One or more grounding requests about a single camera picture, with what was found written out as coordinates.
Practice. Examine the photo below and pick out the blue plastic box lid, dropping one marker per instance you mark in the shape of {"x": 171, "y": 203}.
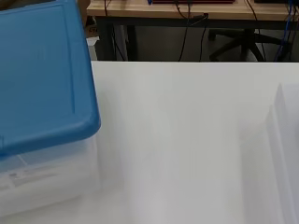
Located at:
{"x": 40, "y": 77}

